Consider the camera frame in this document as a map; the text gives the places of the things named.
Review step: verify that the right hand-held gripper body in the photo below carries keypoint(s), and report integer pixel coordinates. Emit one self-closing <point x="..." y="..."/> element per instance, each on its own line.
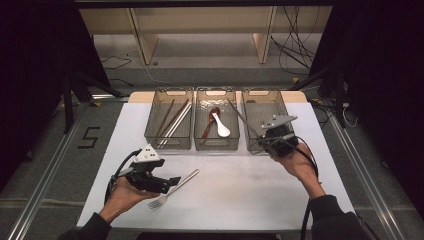
<point x="281" y="143"/>

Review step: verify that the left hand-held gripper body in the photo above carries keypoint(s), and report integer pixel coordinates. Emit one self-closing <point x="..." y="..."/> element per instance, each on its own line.
<point x="146" y="181"/>

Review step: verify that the steel fork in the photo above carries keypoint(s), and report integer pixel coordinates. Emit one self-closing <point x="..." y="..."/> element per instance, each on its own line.
<point x="186" y="180"/>

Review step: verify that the smoky transparent plastic bin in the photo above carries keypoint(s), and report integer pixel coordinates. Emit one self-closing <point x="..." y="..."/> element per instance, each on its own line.
<point x="153" y="126"/>
<point x="263" y="110"/>
<point x="230" y="113"/>

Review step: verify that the white plastic spoon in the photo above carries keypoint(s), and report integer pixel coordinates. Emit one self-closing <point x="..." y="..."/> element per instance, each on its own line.
<point x="224" y="131"/>

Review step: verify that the brown wooden spoon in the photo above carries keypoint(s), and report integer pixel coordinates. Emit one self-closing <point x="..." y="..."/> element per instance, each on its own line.
<point x="216" y="110"/>

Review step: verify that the brown wooden chopstick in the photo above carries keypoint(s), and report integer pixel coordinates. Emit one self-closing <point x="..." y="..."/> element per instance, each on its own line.
<point x="176" y="117"/>
<point x="165" y="117"/>

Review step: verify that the person's left hand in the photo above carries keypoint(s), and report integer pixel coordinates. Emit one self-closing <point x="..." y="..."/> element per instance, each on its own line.
<point x="128" y="196"/>

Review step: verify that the person's right hand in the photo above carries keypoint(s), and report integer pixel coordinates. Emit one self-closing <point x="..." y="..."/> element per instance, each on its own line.
<point x="301" y="166"/>

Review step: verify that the yellow floor tape piece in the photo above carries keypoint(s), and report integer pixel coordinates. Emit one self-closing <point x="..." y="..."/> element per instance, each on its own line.
<point x="96" y="104"/>
<point x="295" y="80"/>

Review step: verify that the black metal stand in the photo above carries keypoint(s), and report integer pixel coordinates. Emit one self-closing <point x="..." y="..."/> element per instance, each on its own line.
<point x="68" y="106"/>
<point x="339" y="100"/>

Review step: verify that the black curtain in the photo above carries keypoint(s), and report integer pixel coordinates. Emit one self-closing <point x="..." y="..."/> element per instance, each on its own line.
<point x="383" y="83"/>
<point x="30" y="83"/>

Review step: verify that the light wooden shelf unit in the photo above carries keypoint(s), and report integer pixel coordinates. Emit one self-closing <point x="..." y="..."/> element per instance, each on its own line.
<point x="146" y="43"/>

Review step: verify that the aluminium floor rail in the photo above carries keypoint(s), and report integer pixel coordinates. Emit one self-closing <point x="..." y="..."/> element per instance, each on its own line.
<point x="43" y="190"/>
<point x="366" y="180"/>

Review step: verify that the black frame bar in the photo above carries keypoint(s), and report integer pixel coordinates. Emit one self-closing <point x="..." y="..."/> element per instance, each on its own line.
<point x="200" y="3"/>

